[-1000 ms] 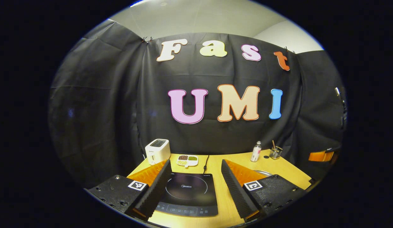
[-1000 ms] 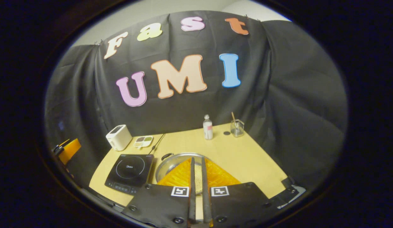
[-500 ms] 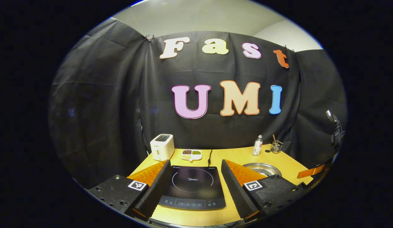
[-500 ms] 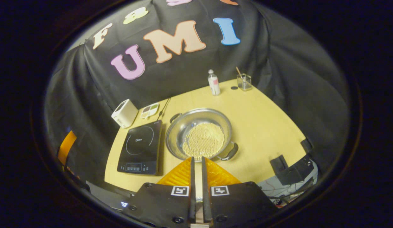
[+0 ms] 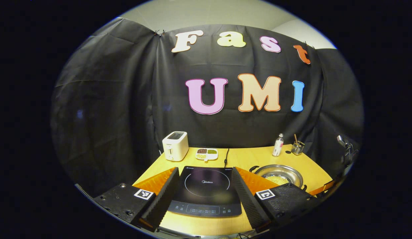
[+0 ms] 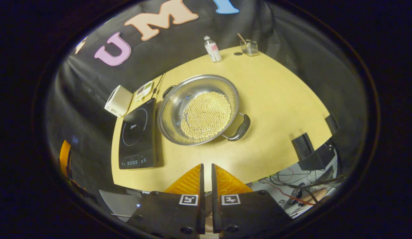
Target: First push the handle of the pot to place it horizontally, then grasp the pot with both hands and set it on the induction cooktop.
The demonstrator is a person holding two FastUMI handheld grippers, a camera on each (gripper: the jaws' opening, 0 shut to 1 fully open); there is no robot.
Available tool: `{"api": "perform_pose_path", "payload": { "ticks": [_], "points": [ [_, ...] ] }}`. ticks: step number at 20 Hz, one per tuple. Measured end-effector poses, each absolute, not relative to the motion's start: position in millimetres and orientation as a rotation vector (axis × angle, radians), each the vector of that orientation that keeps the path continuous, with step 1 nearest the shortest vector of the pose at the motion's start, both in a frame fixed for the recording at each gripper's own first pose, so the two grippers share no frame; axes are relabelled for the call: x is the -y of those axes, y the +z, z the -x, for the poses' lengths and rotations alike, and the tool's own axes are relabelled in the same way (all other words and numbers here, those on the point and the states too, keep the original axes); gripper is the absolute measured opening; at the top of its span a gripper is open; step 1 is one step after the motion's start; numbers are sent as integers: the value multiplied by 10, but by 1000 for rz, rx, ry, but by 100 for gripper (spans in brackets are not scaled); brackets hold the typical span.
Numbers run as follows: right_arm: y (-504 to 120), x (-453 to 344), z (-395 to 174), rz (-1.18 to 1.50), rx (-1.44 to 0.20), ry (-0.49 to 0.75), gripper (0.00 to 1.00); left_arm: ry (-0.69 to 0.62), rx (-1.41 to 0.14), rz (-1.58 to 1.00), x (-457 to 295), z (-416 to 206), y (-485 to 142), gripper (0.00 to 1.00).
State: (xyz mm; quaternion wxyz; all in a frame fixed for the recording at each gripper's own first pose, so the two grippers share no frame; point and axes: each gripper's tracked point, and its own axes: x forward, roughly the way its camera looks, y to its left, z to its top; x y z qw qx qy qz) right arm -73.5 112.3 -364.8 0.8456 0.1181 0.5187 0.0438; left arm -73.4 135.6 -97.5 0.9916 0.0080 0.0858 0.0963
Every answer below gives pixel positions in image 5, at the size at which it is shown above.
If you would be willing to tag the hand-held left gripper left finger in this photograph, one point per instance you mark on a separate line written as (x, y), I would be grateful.
(164, 199)

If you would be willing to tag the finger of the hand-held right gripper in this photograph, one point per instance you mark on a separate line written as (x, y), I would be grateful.
(322, 188)

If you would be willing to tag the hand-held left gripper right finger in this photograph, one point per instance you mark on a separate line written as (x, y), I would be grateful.
(247, 199)

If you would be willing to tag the black induction cooktop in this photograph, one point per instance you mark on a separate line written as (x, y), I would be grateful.
(206, 192)

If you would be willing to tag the white toaster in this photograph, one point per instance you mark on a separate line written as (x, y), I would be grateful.
(174, 146)

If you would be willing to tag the wooden stick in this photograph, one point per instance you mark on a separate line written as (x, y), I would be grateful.
(295, 137)

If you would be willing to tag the clear bottle with red label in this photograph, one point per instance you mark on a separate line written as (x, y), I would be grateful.
(277, 147)

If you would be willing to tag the white divided dish of beans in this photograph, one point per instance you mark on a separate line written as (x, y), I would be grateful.
(206, 153)

